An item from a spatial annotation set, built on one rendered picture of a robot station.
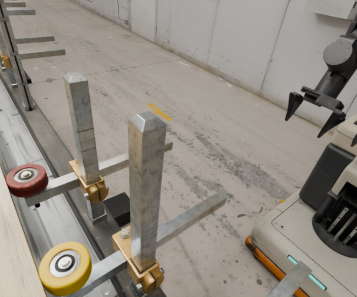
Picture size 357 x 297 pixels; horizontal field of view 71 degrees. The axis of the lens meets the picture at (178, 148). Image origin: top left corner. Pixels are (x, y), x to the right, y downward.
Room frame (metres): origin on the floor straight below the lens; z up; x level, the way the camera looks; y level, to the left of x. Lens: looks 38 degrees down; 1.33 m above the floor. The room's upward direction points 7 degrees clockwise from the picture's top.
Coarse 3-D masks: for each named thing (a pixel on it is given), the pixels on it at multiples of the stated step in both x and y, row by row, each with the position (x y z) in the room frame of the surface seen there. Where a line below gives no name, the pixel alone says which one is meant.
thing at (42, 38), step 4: (32, 36) 1.53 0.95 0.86; (36, 36) 1.54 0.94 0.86; (40, 36) 1.55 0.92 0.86; (44, 36) 1.56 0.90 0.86; (48, 36) 1.57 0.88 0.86; (52, 36) 1.58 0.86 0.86; (16, 40) 1.45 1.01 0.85; (20, 40) 1.46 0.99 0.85; (24, 40) 1.47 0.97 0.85; (28, 40) 1.49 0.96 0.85; (32, 40) 1.50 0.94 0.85; (36, 40) 1.52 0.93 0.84; (40, 40) 1.53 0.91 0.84; (44, 40) 1.55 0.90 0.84; (48, 40) 1.56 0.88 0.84; (52, 40) 1.58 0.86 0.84
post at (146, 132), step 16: (144, 112) 0.27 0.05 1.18; (128, 128) 0.26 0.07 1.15; (144, 128) 0.24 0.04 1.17; (160, 128) 0.25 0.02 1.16; (128, 144) 0.26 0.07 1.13; (144, 144) 0.24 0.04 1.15; (160, 144) 0.25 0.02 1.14; (144, 160) 0.24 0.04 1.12; (160, 160) 0.25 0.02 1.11; (144, 176) 0.24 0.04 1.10; (160, 176) 0.26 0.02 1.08; (144, 192) 0.24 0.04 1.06; (160, 192) 0.26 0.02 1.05; (144, 208) 0.24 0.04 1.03; (144, 224) 0.24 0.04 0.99; (144, 240) 0.24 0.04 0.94; (144, 256) 0.24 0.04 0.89
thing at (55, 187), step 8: (168, 144) 0.64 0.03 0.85; (128, 152) 0.58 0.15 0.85; (112, 160) 0.53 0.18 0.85; (120, 160) 0.53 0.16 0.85; (128, 160) 0.54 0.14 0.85; (104, 168) 0.50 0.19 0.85; (112, 168) 0.51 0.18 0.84; (120, 168) 0.53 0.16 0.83; (64, 176) 0.45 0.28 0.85; (72, 176) 0.45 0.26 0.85; (48, 184) 0.41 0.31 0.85; (56, 184) 0.41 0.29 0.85; (64, 184) 0.42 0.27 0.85; (72, 184) 0.43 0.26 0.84; (40, 192) 0.38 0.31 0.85; (48, 192) 0.40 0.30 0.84; (56, 192) 0.41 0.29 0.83; (32, 200) 0.37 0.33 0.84; (40, 200) 0.38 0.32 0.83
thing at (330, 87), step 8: (328, 72) 0.65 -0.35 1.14; (320, 80) 0.65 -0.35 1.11; (328, 80) 0.63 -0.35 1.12; (336, 80) 0.62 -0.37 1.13; (344, 80) 0.63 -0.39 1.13; (304, 88) 0.64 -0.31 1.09; (320, 88) 0.63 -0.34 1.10; (328, 88) 0.62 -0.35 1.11; (336, 88) 0.61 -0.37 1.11; (328, 96) 0.60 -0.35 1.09; (336, 96) 0.61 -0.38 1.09
